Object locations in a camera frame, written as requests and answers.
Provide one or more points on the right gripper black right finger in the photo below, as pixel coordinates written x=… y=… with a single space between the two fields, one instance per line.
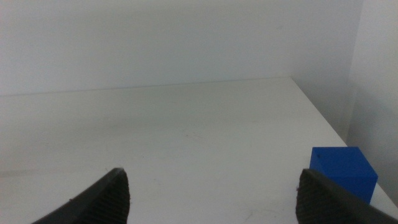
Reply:
x=323 y=202

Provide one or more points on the blue cube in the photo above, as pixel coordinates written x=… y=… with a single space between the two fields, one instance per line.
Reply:
x=345 y=165

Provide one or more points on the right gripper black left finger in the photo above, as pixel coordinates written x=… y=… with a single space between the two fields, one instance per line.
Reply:
x=102 y=202

